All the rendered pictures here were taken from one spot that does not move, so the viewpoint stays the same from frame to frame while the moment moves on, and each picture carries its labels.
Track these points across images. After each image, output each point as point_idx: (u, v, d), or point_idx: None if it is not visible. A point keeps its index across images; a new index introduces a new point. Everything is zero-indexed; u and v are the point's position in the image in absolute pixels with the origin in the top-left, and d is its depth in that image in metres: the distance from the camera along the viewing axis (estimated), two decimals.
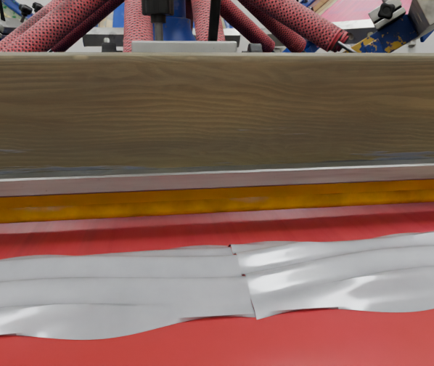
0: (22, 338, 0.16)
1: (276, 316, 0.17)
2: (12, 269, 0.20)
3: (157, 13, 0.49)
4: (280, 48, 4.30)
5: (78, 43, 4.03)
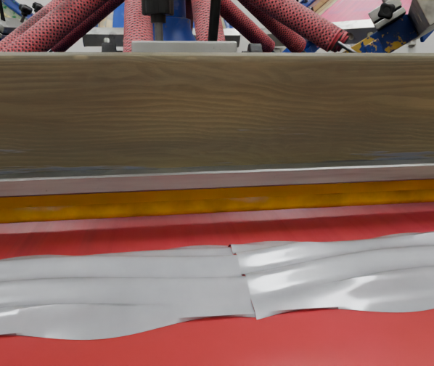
0: (22, 338, 0.16)
1: (276, 316, 0.17)
2: (12, 269, 0.20)
3: (157, 13, 0.49)
4: (280, 48, 4.30)
5: (78, 43, 4.03)
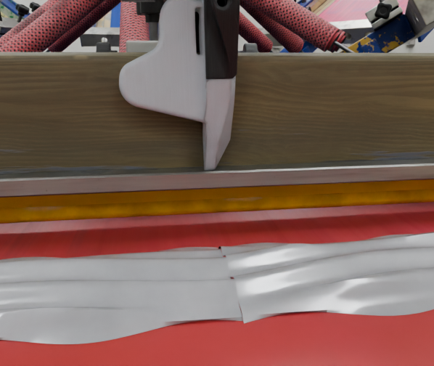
0: (4, 343, 0.16)
1: (264, 320, 0.17)
2: None
3: (152, 13, 0.49)
4: (279, 48, 4.30)
5: (76, 43, 4.02)
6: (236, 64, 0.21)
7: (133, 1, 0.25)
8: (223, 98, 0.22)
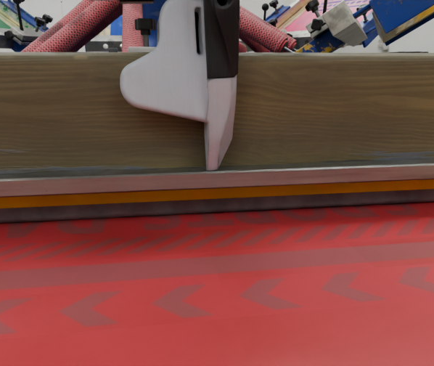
0: None
1: None
2: None
3: (144, 29, 0.75)
4: None
5: None
6: (236, 62, 0.21)
7: (132, 3, 0.25)
8: (224, 97, 0.22)
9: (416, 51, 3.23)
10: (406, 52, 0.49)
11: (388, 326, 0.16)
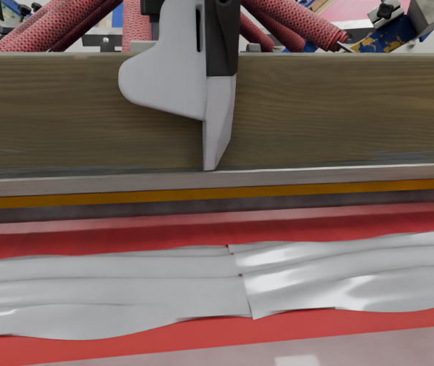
0: (18, 338, 0.16)
1: (273, 316, 0.17)
2: (9, 269, 0.20)
3: (155, 13, 0.49)
4: (279, 48, 4.30)
5: (77, 43, 4.02)
6: (236, 61, 0.21)
7: None
8: (223, 96, 0.21)
9: None
10: None
11: None
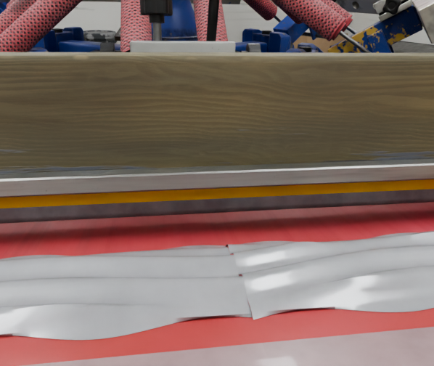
0: (18, 338, 0.16)
1: (273, 316, 0.17)
2: (9, 269, 0.20)
3: (155, 13, 0.49)
4: None
5: None
6: None
7: None
8: None
9: None
10: None
11: None
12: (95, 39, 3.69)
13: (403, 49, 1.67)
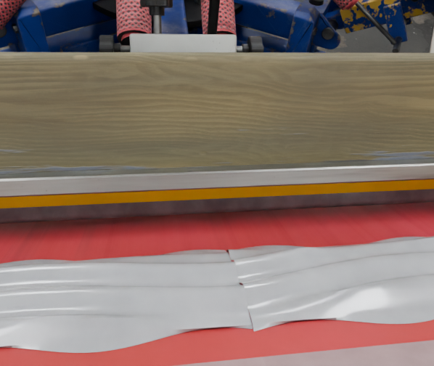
0: (17, 351, 0.16)
1: (274, 328, 0.17)
2: (9, 277, 0.20)
3: (155, 5, 0.48)
4: None
5: None
6: None
7: None
8: None
9: None
10: None
11: None
12: None
13: None
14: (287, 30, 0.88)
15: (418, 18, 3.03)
